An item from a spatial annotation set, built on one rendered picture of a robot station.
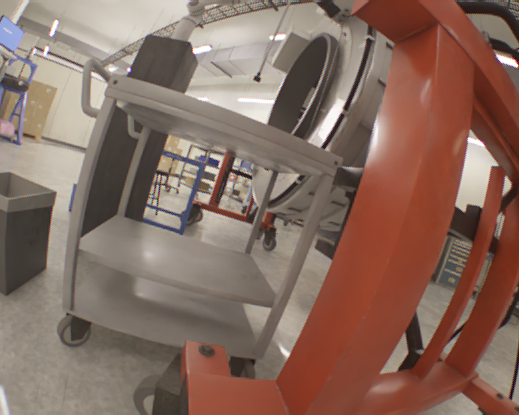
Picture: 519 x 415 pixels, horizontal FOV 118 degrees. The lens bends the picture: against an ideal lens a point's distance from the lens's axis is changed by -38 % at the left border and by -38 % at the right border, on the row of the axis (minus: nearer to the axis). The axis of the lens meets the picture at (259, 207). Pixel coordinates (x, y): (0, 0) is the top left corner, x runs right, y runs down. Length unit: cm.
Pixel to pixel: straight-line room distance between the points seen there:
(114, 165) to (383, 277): 110
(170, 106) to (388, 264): 46
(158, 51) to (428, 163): 117
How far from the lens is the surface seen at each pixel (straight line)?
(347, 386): 38
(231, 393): 42
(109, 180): 120
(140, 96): 54
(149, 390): 55
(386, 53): 104
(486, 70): 52
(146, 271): 60
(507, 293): 83
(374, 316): 31
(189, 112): 52
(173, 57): 123
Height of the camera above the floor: 56
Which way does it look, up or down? 4 degrees down
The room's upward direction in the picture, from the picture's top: 19 degrees clockwise
